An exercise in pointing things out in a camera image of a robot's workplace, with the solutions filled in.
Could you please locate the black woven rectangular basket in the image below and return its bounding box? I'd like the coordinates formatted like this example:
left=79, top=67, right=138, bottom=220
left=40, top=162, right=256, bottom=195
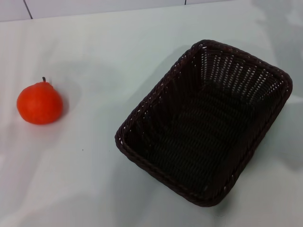
left=115, top=39, right=293, bottom=208

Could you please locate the white tablecloth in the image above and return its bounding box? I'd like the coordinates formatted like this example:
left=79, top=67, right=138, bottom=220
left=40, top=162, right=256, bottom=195
left=0, top=9, right=303, bottom=227

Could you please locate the orange-red pear with stem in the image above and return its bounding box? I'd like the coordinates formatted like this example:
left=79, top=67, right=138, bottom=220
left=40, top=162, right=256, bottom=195
left=16, top=77, right=63, bottom=125

